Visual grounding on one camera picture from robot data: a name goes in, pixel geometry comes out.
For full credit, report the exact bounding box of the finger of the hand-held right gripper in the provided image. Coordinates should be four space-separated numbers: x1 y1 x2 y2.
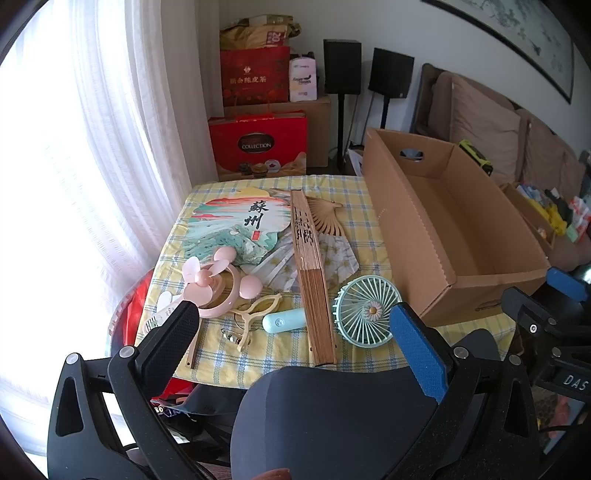
502 286 591 356
546 265 591 303

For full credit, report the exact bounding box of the teal handheld electric fan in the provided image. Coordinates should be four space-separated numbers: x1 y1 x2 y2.
262 274 402 346

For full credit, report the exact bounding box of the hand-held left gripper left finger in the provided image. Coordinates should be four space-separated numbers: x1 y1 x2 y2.
47 301 208 480

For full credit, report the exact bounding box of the brown carton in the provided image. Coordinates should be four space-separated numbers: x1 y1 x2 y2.
224 95 332 169

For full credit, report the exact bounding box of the white pink tissue pack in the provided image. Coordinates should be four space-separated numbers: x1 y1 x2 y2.
289 55 319 102

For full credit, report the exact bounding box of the yellow black tool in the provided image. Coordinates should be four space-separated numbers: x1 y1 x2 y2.
458 140 494 175

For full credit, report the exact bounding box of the wooden folding fan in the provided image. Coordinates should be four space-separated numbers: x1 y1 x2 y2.
290 189 338 367

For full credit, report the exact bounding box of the beige cushion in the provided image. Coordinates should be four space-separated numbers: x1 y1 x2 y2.
450 74 522 185

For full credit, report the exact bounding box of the bright red gift box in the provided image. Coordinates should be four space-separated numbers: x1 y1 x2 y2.
208 110 308 182

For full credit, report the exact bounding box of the cardboard box of sundries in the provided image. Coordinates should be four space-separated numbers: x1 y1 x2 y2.
501 182 591 273

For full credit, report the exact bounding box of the person's dark trouser leg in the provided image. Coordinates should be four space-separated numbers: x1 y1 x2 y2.
231 367 439 480

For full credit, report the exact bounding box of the red plastic bag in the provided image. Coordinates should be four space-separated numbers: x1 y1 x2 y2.
117 270 204 402

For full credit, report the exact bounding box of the white curtain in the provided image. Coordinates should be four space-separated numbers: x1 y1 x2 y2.
0 0 222 462

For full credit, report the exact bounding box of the gold bag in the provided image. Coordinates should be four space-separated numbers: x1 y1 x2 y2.
220 15 301 51

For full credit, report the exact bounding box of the white floral folding fan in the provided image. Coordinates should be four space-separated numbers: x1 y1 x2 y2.
240 196 362 292

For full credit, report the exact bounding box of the round painted paddle fan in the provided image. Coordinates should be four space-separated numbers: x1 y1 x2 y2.
184 187 296 370

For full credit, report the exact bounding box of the dark red gift bag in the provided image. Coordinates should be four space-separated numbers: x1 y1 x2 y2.
220 46 291 108

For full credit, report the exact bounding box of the framed painting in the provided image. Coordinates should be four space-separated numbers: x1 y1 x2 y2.
422 0 575 103

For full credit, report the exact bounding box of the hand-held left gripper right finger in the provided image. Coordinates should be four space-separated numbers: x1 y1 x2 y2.
383 302 541 480

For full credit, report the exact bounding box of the brown cushion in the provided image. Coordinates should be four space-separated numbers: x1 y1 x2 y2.
515 108 573 185

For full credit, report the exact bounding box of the pink handheld electric fan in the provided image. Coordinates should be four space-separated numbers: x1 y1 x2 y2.
181 246 264 319

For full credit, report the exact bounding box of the yellow blue checked tablecloth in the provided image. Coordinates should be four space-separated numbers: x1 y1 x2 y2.
139 174 517 388

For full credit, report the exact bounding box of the cream plastic holder with bells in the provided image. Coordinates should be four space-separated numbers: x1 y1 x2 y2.
221 293 282 354

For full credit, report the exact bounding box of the brown sofa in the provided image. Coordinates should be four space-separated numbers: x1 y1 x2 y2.
410 63 591 278

